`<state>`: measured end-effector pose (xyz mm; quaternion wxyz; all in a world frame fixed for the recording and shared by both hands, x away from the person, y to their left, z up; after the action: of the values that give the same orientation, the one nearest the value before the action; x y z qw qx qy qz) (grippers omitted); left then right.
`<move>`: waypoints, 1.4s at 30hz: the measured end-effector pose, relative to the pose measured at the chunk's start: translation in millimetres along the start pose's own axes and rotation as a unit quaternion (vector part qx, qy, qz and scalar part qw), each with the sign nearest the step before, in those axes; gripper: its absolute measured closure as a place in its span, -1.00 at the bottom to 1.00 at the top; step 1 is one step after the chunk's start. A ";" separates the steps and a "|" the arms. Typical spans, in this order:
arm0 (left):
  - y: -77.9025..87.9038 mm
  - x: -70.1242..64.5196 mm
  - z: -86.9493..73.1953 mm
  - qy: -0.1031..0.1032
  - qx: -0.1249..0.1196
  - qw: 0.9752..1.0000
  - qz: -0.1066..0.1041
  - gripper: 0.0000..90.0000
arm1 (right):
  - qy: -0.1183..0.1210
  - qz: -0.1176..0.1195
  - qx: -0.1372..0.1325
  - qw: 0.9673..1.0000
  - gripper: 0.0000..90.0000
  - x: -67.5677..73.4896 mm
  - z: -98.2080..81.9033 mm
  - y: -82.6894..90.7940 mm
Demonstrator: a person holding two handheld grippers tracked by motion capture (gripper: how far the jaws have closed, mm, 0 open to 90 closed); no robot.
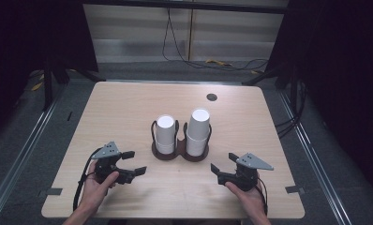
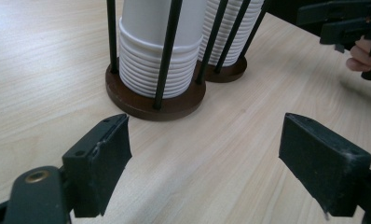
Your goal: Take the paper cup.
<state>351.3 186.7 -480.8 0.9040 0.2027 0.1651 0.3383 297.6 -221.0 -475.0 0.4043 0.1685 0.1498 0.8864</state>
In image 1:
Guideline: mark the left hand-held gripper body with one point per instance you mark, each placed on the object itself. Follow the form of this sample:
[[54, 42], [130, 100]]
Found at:
[[106, 153]]

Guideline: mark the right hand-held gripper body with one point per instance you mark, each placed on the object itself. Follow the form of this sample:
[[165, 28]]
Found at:
[[248, 175]]

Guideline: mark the dark brown double cup holder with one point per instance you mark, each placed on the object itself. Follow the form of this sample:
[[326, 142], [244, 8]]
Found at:
[[181, 153]]

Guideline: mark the white paper cup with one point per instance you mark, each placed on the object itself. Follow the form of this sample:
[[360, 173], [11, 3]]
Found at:
[[165, 131], [195, 147], [165, 149], [198, 123]]

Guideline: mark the person's right hand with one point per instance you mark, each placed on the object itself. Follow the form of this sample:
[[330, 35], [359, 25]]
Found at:
[[251, 200]]

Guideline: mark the person's left hand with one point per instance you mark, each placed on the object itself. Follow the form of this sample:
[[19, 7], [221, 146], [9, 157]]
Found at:
[[95, 192]]

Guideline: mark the grey tape strip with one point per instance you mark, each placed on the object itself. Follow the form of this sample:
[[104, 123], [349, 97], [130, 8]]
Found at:
[[294, 189], [54, 191]]

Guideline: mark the dark round table grommet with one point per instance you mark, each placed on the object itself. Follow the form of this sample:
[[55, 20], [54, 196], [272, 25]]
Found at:
[[211, 97]]

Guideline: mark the black metal stand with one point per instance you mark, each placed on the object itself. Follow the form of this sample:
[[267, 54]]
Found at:
[[292, 84], [47, 87]]

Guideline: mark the dark curtain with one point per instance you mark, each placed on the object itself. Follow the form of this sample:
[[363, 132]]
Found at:
[[344, 78], [25, 40]]

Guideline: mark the metal floor rail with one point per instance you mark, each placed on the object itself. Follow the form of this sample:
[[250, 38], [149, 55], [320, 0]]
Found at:
[[22, 150], [312, 156]]

